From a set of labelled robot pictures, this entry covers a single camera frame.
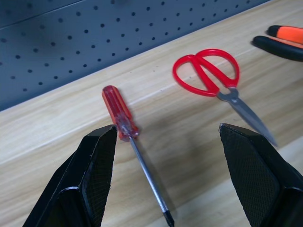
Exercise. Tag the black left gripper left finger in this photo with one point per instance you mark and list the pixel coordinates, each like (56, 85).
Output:
(78, 179)

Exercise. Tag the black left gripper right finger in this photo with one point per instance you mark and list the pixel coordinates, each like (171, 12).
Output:
(255, 170)

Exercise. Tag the grey pegboard panel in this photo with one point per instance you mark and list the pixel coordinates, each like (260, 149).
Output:
(82, 40)

